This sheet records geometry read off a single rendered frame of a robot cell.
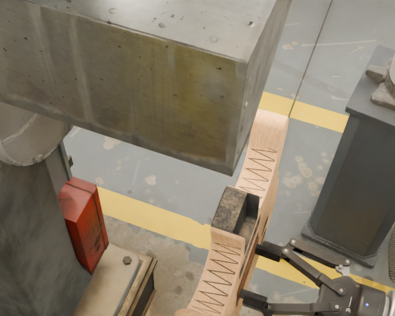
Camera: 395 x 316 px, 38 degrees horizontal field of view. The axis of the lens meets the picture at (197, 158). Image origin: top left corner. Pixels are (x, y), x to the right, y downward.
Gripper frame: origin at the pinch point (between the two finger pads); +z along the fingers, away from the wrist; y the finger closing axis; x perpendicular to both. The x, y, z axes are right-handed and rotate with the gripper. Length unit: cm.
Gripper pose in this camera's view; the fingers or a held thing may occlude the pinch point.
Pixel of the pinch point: (248, 270)
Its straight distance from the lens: 89.8
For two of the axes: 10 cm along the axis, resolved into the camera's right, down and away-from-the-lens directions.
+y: 3.6, -8.4, 4.2
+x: -0.4, -4.6, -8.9
